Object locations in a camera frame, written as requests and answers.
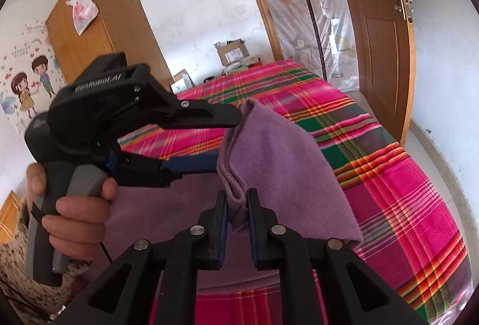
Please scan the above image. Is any purple fleece garment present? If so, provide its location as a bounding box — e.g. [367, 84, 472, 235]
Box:
[86, 98, 364, 290]

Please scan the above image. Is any white pink hanging plastic bag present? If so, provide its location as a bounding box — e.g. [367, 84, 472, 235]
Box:
[66, 0, 100, 35]

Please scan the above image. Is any small white box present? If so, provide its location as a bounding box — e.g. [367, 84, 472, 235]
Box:
[170, 69, 193, 93]

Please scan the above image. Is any cartoon couple wall sticker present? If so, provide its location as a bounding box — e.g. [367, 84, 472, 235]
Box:
[0, 23, 60, 133]

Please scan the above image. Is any brown cardboard box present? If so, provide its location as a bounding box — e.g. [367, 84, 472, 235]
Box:
[214, 40, 249, 65]

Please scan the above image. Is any wooden wardrobe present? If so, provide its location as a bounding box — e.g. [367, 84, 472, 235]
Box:
[46, 0, 175, 86]

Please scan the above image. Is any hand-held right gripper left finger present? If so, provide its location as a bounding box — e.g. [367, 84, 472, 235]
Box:
[75, 189, 228, 325]

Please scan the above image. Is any wooden door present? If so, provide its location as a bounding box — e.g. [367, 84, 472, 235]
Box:
[324, 0, 417, 148]

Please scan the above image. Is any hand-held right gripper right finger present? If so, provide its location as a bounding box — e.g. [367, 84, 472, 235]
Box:
[247, 188, 429, 325]

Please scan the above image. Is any plaid bed sheet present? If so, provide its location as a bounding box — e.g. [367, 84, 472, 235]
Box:
[75, 60, 472, 325]

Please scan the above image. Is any metal door handle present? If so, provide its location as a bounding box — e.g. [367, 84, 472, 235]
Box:
[387, 0, 414, 22]

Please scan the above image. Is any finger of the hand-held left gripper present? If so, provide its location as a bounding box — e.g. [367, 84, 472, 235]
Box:
[161, 99, 243, 130]
[112, 152, 219, 188]

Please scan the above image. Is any stack of flat packages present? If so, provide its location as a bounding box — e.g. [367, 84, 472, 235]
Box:
[222, 56, 263, 75]

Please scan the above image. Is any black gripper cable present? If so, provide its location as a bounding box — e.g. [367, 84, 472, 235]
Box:
[98, 242, 113, 263]

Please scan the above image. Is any brown wooden panel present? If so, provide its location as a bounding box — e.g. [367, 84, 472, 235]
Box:
[0, 190, 23, 245]

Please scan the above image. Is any person's left hand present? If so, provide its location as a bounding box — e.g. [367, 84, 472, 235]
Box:
[26, 163, 119, 266]

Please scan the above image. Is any clear printed door curtain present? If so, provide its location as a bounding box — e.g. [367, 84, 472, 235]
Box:
[239, 0, 360, 91]

